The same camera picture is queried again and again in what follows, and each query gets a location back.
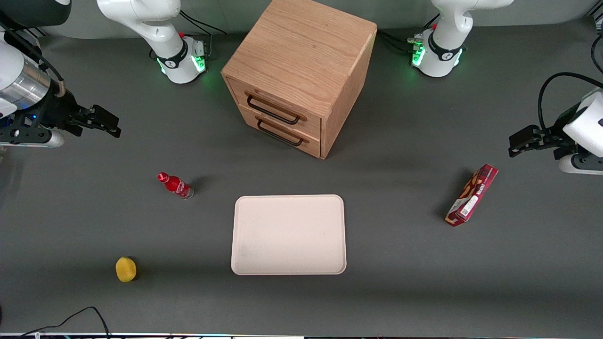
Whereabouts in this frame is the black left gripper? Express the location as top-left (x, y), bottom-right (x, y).
top-left (508, 124), bottom-right (574, 161)

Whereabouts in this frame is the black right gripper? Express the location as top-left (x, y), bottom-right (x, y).
top-left (34, 89), bottom-right (122, 138)

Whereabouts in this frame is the wooden drawer with worn handle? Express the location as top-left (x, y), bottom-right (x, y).
top-left (227, 77), bottom-right (323, 140)

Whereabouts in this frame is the wooden drawer cabinet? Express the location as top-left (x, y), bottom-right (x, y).
top-left (221, 0), bottom-right (378, 160)

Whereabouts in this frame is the red snack box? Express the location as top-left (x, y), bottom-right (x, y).
top-left (445, 164), bottom-right (499, 227)

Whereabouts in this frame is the red soda bottle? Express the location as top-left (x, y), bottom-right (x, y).
top-left (157, 172), bottom-right (194, 200)

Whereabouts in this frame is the yellow lemon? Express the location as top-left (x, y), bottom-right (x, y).
top-left (115, 256), bottom-right (138, 283)

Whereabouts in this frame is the beige plastic tray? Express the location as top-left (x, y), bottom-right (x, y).
top-left (230, 194), bottom-right (347, 276)

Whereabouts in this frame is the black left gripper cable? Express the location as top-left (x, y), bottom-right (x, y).
top-left (538, 72), bottom-right (603, 132)

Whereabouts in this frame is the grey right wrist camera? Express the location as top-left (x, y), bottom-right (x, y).
top-left (0, 128), bottom-right (65, 148)

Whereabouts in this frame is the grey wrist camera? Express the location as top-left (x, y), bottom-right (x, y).
top-left (0, 128), bottom-right (65, 148)
top-left (559, 153), bottom-right (603, 176)

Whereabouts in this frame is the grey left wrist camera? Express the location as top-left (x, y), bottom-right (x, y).
top-left (559, 153), bottom-right (603, 176)

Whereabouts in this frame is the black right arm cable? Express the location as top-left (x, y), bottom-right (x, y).
top-left (0, 18), bottom-right (65, 97)

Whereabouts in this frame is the black hanging cable loop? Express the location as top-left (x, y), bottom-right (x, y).
top-left (591, 33), bottom-right (603, 74)

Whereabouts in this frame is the black right base cable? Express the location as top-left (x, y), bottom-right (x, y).
top-left (178, 9), bottom-right (228, 59)

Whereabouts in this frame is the black base cable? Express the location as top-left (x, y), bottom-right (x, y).
top-left (178, 9), bottom-right (228, 59)
top-left (377, 13), bottom-right (441, 56)

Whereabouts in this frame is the black left base cable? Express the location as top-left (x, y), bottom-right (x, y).
top-left (377, 13), bottom-right (441, 56)

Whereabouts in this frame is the wooden drawer with black handle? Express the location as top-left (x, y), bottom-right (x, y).
top-left (237, 105), bottom-right (322, 159)

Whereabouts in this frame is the thin black floor cable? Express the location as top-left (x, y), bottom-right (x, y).
top-left (20, 307), bottom-right (112, 338)

